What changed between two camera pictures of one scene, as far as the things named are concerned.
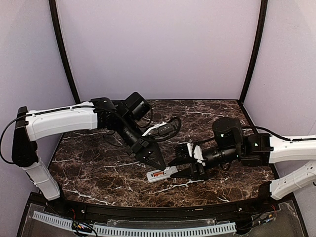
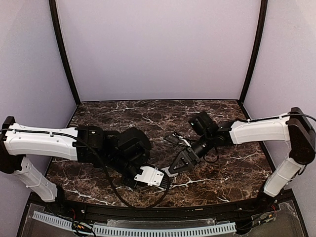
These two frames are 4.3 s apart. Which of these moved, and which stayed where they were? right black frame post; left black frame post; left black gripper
Moved: left black gripper
Stayed: right black frame post; left black frame post
